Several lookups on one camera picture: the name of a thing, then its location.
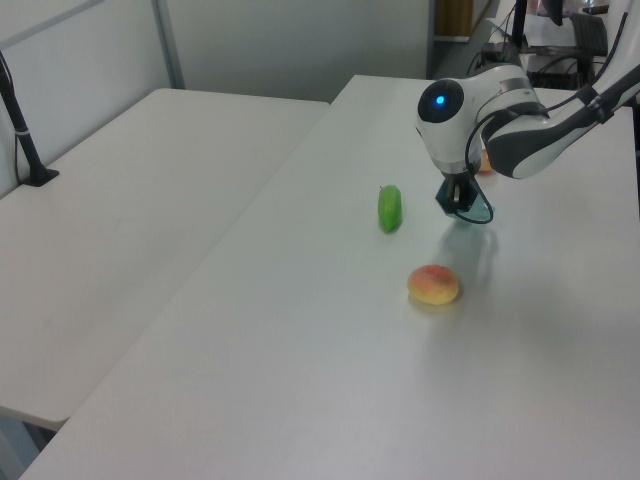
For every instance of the grey aluminium partition post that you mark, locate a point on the grey aluminium partition post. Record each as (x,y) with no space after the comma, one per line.
(169,45)

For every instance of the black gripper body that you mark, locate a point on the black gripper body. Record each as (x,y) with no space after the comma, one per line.
(456,182)

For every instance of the black monitor stand pole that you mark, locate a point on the black monitor stand pole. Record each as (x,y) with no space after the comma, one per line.
(520,22)

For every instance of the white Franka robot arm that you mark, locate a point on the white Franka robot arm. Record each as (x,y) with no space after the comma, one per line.
(450,130)

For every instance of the green toy cucumber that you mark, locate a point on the green toy cucumber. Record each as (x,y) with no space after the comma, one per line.
(390,210)

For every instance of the black pole with base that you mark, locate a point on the black pole with base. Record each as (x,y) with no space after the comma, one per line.
(22,135)

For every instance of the black office chair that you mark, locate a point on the black office chair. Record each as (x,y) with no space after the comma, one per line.
(590,32)

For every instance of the brown wooden cabinet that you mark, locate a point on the brown wooden cabinet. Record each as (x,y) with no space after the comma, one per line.
(452,17)

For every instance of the orange yellow toy peach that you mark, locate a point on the orange yellow toy peach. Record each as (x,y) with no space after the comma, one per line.
(432,285)

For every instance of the red toy strawberry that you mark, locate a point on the red toy strawberry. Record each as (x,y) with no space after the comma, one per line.
(485,164)

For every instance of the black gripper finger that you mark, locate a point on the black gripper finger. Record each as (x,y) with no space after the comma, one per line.
(444,199)
(469,199)

